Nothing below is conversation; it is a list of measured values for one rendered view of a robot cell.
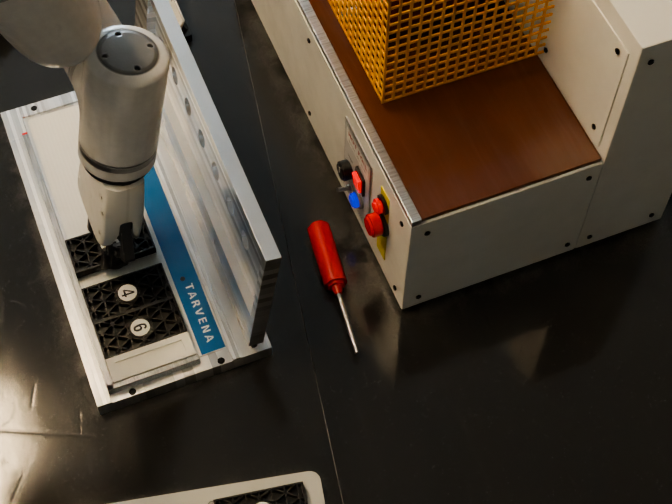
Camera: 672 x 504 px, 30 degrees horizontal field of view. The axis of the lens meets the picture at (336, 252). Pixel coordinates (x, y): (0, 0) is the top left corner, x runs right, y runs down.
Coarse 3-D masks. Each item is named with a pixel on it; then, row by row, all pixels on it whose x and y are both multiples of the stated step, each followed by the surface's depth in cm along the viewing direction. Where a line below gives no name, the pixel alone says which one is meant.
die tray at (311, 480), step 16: (256, 480) 136; (272, 480) 136; (288, 480) 137; (304, 480) 137; (320, 480) 137; (160, 496) 135; (176, 496) 135; (192, 496) 135; (208, 496) 135; (224, 496) 136; (320, 496) 136
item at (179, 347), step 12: (180, 336) 143; (144, 348) 142; (156, 348) 142; (168, 348) 142; (180, 348) 142; (192, 348) 142; (108, 360) 141; (120, 360) 141; (132, 360) 141; (144, 360) 141; (156, 360) 142; (168, 360) 141; (120, 372) 141; (132, 372) 140; (144, 372) 141
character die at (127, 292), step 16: (144, 272) 148; (160, 272) 148; (96, 288) 146; (112, 288) 146; (128, 288) 146; (144, 288) 147; (160, 288) 147; (96, 304) 146; (112, 304) 146; (128, 304) 145; (144, 304) 145; (96, 320) 145
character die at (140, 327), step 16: (160, 304) 145; (176, 304) 145; (112, 320) 144; (128, 320) 145; (144, 320) 144; (160, 320) 144; (176, 320) 144; (112, 336) 143; (128, 336) 144; (144, 336) 143; (160, 336) 144; (112, 352) 143
